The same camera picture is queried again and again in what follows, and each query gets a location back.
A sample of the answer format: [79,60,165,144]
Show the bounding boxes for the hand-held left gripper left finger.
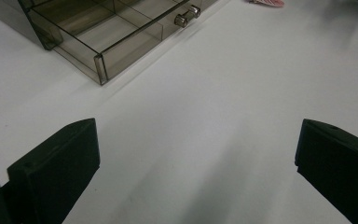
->
[0,118,101,224]

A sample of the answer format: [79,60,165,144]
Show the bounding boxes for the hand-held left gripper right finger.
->
[294,118,358,224]

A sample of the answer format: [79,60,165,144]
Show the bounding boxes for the smoky transparent acrylic drawer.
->
[27,0,222,86]

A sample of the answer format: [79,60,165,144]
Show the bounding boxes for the smoky transparent drawer cabinet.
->
[0,0,64,51]

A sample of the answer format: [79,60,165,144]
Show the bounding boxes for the red and white packet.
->
[249,0,285,8]

